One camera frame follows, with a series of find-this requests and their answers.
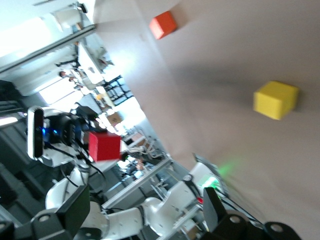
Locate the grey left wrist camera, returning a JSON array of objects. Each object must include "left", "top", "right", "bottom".
[{"left": 26, "top": 105, "right": 46, "bottom": 161}]

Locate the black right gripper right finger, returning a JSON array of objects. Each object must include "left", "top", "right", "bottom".
[{"left": 199, "top": 186, "right": 304, "bottom": 240}]

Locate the orange wooden block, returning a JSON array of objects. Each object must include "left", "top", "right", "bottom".
[{"left": 148, "top": 10, "right": 179, "bottom": 41}]

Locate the aluminium frame profile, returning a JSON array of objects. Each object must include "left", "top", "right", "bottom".
[{"left": 0, "top": 24, "right": 97, "bottom": 74}]

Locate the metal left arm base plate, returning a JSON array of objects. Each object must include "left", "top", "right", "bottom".
[{"left": 191, "top": 151, "right": 265, "bottom": 227}]

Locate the yellow wooden block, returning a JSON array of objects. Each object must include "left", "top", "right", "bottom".
[{"left": 252, "top": 80, "right": 301, "bottom": 121}]

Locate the red wooden block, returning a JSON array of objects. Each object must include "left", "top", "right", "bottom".
[{"left": 88, "top": 131, "right": 123, "bottom": 163}]

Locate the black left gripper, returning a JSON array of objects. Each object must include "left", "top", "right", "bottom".
[{"left": 43, "top": 112, "right": 107, "bottom": 165}]

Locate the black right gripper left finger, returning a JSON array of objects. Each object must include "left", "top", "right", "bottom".
[{"left": 0, "top": 184, "right": 91, "bottom": 240}]

